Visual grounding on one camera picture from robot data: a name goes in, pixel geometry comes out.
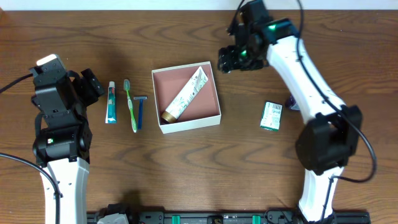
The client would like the white floral cream tube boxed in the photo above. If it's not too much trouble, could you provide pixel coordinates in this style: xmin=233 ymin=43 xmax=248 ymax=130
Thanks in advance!
xmin=161 ymin=67 xmax=208 ymax=123

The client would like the green white soap box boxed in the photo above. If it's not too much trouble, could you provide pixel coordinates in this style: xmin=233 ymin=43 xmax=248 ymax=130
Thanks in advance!
xmin=260 ymin=101 xmax=283 ymax=131

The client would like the small teal toothpaste tube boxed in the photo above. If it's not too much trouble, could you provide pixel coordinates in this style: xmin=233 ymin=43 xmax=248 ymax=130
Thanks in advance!
xmin=105 ymin=82 xmax=117 ymax=124

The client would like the white box pink interior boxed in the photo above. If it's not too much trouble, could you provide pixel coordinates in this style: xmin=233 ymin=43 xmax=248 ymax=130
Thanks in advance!
xmin=152 ymin=61 xmax=221 ymax=134

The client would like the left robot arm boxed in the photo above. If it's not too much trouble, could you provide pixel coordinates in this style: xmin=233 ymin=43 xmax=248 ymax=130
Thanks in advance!
xmin=30 ymin=54 xmax=104 ymax=223

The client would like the green toothbrush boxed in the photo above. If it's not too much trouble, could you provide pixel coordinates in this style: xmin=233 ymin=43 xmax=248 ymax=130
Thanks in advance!
xmin=123 ymin=78 xmax=137 ymax=133

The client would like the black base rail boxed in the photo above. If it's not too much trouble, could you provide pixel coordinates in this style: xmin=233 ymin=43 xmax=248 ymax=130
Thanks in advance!
xmin=86 ymin=203 xmax=371 ymax=224

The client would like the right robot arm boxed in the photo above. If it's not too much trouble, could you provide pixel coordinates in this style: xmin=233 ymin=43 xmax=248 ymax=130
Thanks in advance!
xmin=218 ymin=1 xmax=363 ymax=223

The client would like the blue disposable razor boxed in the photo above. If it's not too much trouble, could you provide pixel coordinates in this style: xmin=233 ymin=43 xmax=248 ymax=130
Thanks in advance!
xmin=134 ymin=96 xmax=147 ymax=129

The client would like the clear sanitizer pump bottle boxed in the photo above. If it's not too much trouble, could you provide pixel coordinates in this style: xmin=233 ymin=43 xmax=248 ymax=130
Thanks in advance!
xmin=285 ymin=95 xmax=300 ymax=111

